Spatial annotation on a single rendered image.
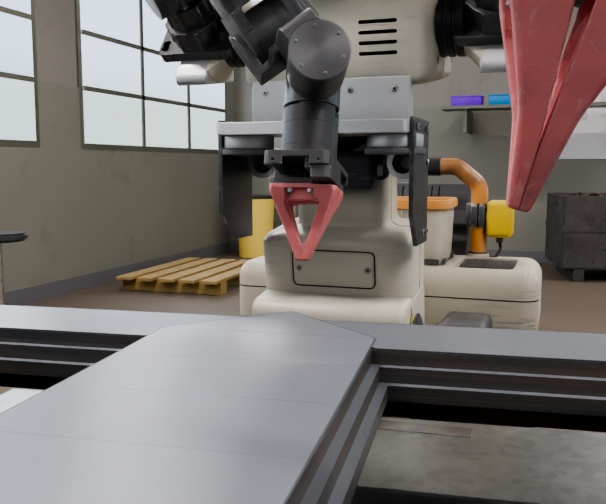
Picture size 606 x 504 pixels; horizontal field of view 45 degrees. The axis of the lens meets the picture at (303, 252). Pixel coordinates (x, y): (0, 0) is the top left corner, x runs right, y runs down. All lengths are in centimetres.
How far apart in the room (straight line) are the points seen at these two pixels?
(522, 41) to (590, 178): 759
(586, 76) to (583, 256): 643
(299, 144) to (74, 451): 43
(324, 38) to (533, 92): 46
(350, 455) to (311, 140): 38
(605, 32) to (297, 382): 31
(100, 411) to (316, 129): 40
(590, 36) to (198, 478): 23
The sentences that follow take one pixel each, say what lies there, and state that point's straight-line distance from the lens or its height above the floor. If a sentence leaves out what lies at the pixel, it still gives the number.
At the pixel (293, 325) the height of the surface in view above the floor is 85.
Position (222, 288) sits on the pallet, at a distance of 566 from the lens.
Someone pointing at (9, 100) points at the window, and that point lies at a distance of 547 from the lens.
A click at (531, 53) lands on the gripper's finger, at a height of 102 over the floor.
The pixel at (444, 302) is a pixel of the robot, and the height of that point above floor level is 76.
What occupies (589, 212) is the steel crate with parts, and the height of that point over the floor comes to 60.
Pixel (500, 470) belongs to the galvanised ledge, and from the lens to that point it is 80.
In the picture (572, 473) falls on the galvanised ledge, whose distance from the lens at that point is 81.
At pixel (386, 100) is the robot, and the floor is 107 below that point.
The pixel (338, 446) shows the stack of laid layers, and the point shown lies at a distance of 40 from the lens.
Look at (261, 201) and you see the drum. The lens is 780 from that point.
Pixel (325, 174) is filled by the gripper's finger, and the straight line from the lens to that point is 69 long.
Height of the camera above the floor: 99
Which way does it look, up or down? 7 degrees down
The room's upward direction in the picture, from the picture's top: straight up
